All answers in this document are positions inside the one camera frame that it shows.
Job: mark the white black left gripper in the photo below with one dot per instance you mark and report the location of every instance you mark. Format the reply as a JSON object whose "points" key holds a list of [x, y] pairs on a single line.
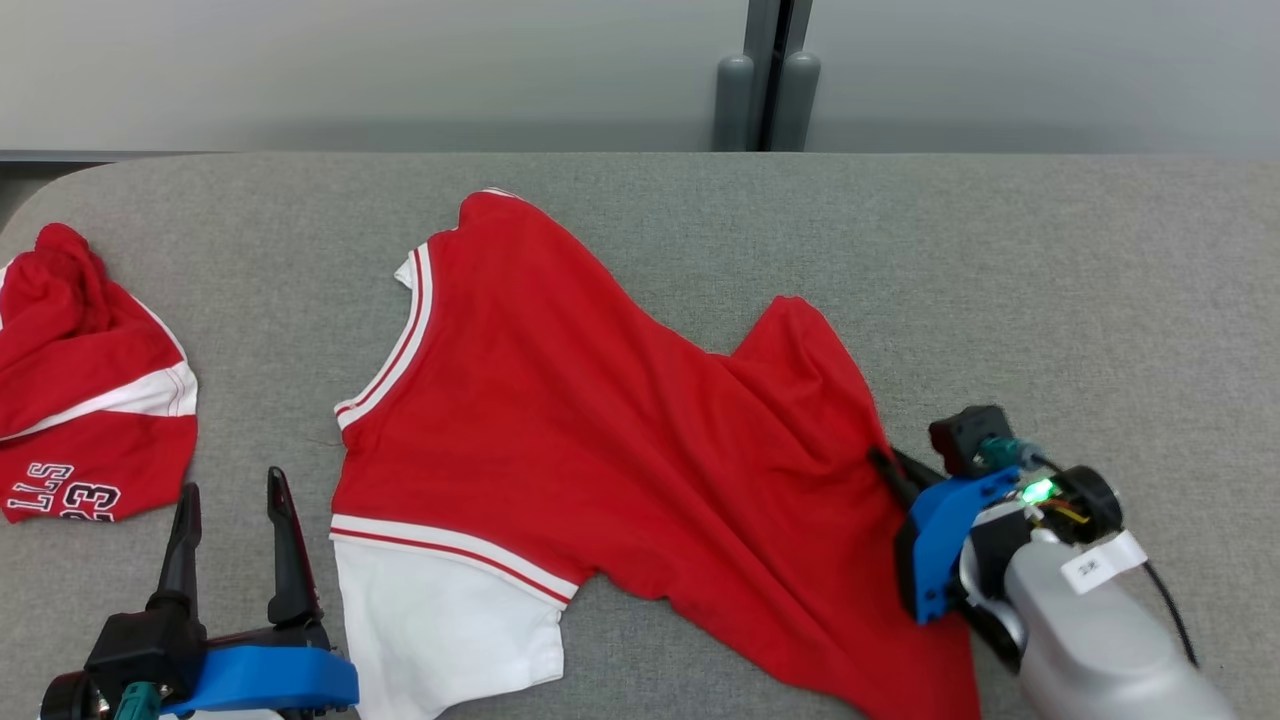
{"points": [[270, 637]]}

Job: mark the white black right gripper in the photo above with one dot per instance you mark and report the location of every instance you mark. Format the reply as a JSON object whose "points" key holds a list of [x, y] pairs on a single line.
{"points": [[1090, 505]]}

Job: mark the red shorts with white band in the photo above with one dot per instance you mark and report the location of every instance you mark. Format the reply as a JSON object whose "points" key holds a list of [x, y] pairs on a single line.
{"points": [[90, 330]]}

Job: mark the red white-sleeved jersey shirt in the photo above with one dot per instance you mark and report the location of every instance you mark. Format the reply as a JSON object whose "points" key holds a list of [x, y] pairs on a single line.
{"points": [[600, 420]]}

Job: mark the white paper label tag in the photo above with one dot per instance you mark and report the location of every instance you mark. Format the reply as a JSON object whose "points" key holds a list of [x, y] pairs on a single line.
{"points": [[1100, 563]]}

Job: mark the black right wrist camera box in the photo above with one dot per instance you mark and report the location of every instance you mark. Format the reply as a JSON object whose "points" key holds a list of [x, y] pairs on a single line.
{"points": [[965, 440]]}

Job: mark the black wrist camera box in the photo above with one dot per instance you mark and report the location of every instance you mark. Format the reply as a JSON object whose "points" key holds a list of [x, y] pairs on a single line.
{"points": [[965, 440], [140, 645]]}

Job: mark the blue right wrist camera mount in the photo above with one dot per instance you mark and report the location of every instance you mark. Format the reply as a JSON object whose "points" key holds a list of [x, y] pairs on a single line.
{"points": [[940, 540]]}

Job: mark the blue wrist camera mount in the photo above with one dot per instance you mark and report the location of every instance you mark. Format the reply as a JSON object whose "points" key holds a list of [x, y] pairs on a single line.
{"points": [[270, 678], [940, 540]]}

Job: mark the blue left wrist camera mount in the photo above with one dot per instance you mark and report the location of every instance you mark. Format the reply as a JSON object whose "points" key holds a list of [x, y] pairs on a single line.
{"points": [[270, 678]]}

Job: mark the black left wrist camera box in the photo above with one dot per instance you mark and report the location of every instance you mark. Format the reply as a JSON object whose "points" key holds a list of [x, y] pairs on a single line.
{"points": [[140, 645]]}

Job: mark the grey cylindrical post foot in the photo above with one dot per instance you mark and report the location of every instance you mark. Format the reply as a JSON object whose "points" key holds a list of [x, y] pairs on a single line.
{"points": [[733, 105], [800, 100]]}

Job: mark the grey partition base rail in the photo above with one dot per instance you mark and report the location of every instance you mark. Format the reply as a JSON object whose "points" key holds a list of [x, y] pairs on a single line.
{"points": [[100, 156]]}

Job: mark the grey partition frame post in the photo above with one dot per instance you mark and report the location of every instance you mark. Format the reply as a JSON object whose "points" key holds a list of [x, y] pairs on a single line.
{"points": [[760, 60]]}

